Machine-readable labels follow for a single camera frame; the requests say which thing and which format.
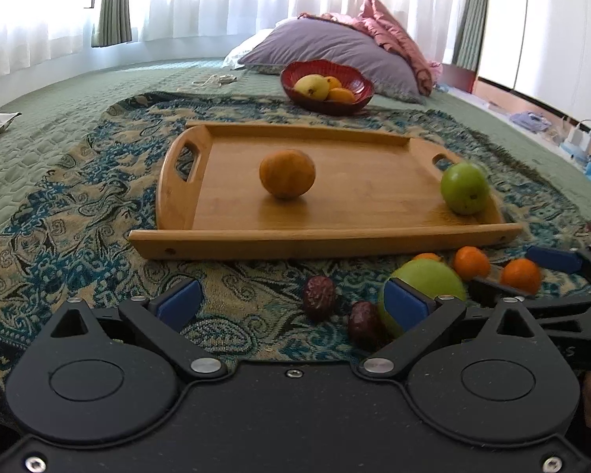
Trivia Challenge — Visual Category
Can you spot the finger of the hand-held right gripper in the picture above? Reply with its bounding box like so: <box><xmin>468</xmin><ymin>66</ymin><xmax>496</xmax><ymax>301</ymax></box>
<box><xmin>468</xmin><ymin>276</ymin><xmax>591</xmax><ymax>330</ymax></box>
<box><xmin>525</xmin><ymin>244</ymin><xmax>591</xmax><ymax>299</ymax></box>

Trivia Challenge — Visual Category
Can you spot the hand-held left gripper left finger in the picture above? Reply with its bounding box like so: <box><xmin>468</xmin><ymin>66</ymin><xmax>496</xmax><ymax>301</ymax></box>
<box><xmin>43</xmin><ymin>278</ymin><xmax>228</xmax><ymax>382</ymax></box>

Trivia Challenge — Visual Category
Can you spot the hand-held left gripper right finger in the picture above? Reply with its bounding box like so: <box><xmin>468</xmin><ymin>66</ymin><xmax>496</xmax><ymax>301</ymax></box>
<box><xmin>359</xmin><ymin>278</ymin><xmax>547</xmax><ymax>381</ymax></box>

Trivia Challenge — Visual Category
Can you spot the large green apple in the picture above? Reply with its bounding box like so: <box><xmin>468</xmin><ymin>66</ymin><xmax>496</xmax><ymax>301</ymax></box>
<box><xmin>378</xmin><ymin>259</ymin><xmax>468</xmax><ymax>339</ymax></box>

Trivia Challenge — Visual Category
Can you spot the red date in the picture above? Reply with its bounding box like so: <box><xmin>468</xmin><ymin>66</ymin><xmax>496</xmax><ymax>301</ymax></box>
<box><xmin>348</xmin><ymin>302</ymin><xmax>393</xmax><ymax>350</ymax></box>
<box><xmin>302</xmin><ymin>276</ymin><xmax>336</xmax><ymax>320</ymax></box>

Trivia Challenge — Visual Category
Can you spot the wooden tray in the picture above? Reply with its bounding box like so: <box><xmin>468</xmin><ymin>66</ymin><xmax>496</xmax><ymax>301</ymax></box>
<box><xmin>128</xmin><ymin>121</ymin><xmax>524</xmax><ymax>260</ymax></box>

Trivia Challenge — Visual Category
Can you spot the small green apple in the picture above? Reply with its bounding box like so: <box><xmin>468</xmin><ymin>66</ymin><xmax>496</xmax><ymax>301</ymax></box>
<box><xmin>440</xmin><ymin>162</ymin><xmax>491</xmax><ymax>216</ymax></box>

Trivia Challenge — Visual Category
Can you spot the white plastic container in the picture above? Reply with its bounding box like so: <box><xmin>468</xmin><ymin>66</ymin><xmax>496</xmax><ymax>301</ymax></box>
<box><xmin>559</xmin><ymin>118</ymin><xmax>591</xmax><ymax>161</ymax></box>

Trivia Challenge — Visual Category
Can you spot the blue patterned blanket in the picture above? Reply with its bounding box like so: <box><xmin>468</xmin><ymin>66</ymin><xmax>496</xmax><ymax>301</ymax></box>
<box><xmin>0</xmin><ymin>91</ymin><xmax>591</xmax><ymax>419</ymax></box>

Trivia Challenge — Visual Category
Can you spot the lavender cloth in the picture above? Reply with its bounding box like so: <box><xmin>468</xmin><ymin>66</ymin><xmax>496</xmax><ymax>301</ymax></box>
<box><xmin>509</xmin><ymin>111</ymin><xmax>552</xmax><ymax>133</ymax></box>

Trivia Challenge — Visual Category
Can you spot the brownish orange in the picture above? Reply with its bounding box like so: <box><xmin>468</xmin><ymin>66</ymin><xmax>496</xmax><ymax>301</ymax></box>
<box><xmin>259</xmin><ymin>149</ymin><xmax>317</xmax><ymax>201</ymax></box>

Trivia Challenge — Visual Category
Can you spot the red bowl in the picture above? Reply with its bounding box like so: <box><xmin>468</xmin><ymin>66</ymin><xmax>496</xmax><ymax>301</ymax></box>
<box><xmin>280</xmin><ymin>60</ymin><xmax>375</xmax><ymax>116</ymax></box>

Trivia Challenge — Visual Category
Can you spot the white wardrobe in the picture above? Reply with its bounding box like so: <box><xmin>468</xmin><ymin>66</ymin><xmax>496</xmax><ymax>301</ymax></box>
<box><xmin>478</xmin><ymin>0</ymin><xmax>591</xmax><ymax>129</ymax></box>

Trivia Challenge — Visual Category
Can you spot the green quilted bedspread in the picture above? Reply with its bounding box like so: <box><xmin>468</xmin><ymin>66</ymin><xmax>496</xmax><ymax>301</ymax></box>
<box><xmin>0</xmin><ymin>56</ymin><xmax>591</xmax><ymax>277</ymax></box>

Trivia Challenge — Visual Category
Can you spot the white pillow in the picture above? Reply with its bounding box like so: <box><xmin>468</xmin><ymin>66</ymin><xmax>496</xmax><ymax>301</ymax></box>
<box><xmin>221</xmin><ymin>28</ymin><xmax>274</xmax><ymax>71</ymax></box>

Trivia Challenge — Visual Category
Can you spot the green curtain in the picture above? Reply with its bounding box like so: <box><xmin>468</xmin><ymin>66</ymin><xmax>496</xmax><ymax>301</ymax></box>
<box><xmin>91</xmin><ymin>0</ymin><xmax>133</xmax><ymax>48</ymax></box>
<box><xmin>452</xmin><ymin>0</ymin><xmax>492</xmax><ymax>69</ymax></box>

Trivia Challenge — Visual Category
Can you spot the purple pillow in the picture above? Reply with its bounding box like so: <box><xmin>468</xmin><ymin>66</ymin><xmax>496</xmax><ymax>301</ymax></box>
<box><xmin>237</xmin><ymin>17</ymin><xmax>427</xmax><ymax>105</ymax></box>

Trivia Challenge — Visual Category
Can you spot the pink duvet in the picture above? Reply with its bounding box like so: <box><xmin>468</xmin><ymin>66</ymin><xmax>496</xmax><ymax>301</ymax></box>
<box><xmin>295</xmin><ymin>0</ymin><xmax>444</xmax><ymax>97</ymax></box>

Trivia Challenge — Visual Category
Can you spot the reddish wooden bed frame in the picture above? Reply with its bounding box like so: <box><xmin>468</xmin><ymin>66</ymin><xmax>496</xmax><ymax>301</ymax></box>
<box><xmin>440</xmin><ymin>61</ymin><xmax>476</xmax><ymax>94</ymax></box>

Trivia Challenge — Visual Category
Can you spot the white cable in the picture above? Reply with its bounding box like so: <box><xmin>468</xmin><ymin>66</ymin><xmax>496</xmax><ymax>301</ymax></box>
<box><xmin>177</xmin><ymin>73</ymin><xmax>238</xmax><ymax>92</ymax></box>

